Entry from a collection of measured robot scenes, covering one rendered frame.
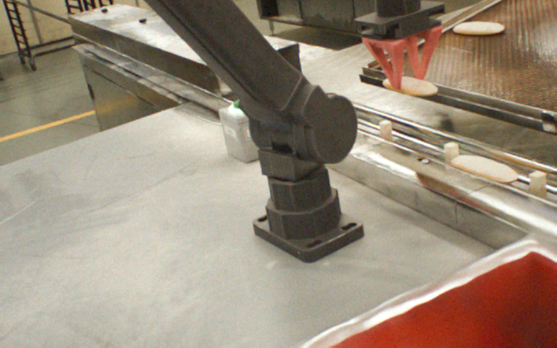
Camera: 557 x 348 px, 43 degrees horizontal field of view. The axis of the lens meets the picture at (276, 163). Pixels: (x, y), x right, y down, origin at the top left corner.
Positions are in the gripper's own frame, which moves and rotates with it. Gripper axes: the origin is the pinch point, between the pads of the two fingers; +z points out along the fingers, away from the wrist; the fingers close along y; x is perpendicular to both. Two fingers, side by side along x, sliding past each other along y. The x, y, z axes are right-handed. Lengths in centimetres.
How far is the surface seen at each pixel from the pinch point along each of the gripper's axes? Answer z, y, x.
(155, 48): 3, 10, -78
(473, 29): 2.2, -26.2, -16.5
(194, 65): 3, 10, -55
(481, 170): 8.1, 2.2, 15.4
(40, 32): 81, -50, -699
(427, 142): 9.1, -0.7, 1.5
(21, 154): 95, 29, -348
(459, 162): 8.2, 2.3, 11.5
